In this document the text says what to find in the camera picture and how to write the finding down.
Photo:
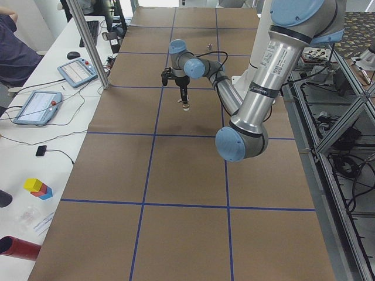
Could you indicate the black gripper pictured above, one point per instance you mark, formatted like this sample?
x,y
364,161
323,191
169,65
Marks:
x,y
181,81

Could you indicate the PPR valve with metal handle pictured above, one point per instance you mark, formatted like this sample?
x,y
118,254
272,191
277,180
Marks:
x,y
185,104

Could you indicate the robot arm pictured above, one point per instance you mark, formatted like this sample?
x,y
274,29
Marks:
x,y
290,26

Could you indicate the small metal pipe fitting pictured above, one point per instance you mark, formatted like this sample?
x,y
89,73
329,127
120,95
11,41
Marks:
x,y
210,47

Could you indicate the far teach pendant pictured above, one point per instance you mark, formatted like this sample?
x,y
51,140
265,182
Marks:
x,y
77,72

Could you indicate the teach pendant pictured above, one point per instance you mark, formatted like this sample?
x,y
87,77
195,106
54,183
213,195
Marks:
x,y
39,108
77,72

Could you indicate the brown paper table cover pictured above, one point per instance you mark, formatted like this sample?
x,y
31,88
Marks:
x,y
149,197

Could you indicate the black keyboard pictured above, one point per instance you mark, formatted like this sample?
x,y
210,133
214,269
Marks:
x,y
92,29

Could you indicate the black computer mouse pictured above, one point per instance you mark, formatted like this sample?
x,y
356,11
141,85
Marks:
x,y
73,55

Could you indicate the near teach pendant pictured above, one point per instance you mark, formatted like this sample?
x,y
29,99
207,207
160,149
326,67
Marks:
x,y
39,108

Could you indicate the small black box device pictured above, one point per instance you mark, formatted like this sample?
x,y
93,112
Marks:
x,y
41,150

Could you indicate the blue wooden block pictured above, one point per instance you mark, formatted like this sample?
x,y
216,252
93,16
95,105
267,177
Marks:
x,y
49,194

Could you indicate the person in blue shirt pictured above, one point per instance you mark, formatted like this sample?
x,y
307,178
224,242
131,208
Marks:
x,y
18,60

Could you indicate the red wooden block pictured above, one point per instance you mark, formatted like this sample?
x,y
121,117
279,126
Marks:
x,y
42,191

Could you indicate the yellow wooden block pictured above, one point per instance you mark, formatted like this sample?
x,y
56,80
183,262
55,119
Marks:
x,y
32,185

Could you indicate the clear plastic bag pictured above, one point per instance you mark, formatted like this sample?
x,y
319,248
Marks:
x,y
27,218

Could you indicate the black cylinder object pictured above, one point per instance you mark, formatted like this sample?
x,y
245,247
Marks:
x,y
5,199

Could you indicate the red cylinder tube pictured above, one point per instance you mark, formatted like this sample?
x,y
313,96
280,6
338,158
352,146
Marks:
x,y
18,248

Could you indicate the aluminium frame post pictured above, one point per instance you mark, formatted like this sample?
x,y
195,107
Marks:
x,y
90,46

